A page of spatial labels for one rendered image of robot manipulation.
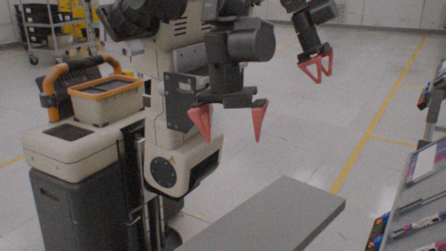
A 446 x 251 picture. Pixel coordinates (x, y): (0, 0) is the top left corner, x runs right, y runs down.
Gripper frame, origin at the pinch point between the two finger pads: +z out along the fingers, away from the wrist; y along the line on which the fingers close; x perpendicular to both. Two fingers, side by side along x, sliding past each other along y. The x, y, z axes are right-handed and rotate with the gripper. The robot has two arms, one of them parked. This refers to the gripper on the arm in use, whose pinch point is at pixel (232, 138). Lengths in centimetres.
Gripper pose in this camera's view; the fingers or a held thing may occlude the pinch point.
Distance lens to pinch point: 71.5
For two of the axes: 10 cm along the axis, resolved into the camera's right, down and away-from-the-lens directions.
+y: 9.5, -0.3, -3.1
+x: 2.9, -3.0, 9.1
